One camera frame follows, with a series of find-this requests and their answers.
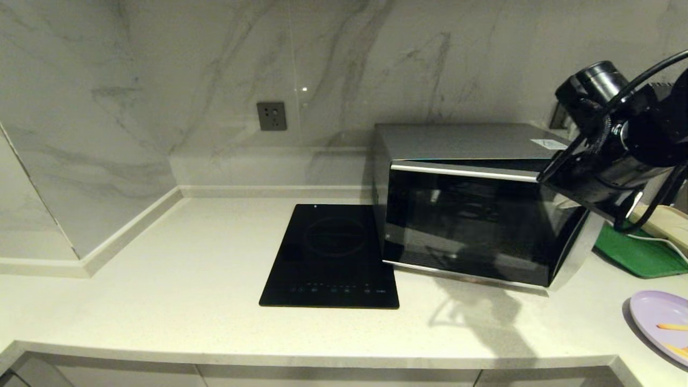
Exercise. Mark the green plastic tray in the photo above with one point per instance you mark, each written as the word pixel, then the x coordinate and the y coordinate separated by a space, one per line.
pixel 634 255

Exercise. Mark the black induction cooktop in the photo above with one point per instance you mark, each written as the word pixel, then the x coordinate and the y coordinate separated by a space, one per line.
pixel 330 258

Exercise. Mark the beige cabinet corner panel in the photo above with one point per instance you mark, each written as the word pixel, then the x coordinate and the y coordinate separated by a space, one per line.
pixel 43 373

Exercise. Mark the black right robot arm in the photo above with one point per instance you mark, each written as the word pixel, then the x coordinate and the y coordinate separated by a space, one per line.
pixel 645 123

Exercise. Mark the lilac round plate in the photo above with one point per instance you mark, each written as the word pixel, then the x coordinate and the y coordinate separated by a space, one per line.
pixel 653 312

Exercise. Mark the cream rectangular box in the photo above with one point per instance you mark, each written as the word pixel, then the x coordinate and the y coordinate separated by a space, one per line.
pixel 666 223

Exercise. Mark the white paper sheet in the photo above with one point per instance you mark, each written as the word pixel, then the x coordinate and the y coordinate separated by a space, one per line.
pixel 548 144

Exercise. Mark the grey single wall socket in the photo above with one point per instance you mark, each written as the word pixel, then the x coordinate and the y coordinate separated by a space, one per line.
pixel 271 116

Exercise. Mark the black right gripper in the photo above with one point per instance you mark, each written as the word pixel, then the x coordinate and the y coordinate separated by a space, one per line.
pixel 586 177

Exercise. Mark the microwave door with dark glass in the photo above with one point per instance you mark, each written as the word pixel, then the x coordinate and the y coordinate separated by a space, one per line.
pixel 473 226

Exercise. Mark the silver microwave oven body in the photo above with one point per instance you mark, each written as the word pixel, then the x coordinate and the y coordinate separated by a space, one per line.
pixel 462 141

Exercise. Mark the grey double wall socket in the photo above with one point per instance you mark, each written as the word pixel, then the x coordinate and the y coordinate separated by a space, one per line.
pixel 559 115

